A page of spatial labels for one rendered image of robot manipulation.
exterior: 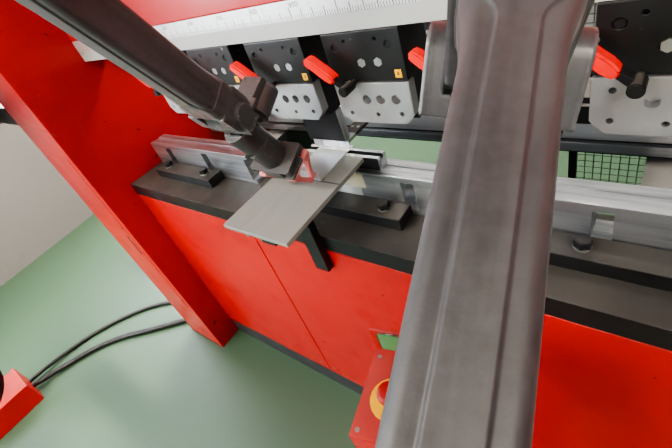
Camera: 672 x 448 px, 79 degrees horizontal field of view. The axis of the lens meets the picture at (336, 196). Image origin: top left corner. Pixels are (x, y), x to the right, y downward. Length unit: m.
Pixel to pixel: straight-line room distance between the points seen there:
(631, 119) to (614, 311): 0.27
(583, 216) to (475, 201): 0.60
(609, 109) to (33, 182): 3.55
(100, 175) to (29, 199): 2.19
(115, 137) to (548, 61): 1.46
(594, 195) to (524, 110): 0.57
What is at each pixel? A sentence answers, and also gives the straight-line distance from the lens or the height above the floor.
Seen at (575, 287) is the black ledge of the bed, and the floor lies 0.88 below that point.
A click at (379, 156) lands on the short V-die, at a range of 0.88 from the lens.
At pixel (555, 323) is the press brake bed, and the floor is 0.81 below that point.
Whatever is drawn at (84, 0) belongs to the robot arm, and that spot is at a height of 1.44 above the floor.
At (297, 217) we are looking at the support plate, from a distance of 0.77.
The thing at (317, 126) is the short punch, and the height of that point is 1.07.
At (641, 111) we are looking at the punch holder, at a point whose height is 1.14.
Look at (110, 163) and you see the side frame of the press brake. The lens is 1.56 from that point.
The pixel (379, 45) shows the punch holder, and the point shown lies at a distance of 0.68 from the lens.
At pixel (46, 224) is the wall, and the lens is 3.78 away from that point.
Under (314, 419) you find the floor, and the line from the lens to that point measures 1.70.
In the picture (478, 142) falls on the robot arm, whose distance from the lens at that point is 0.17.
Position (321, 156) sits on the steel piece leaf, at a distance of 0.92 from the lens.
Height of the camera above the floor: 1.45
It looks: 35 degrees down
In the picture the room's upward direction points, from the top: 21 degrees counter-clockwise
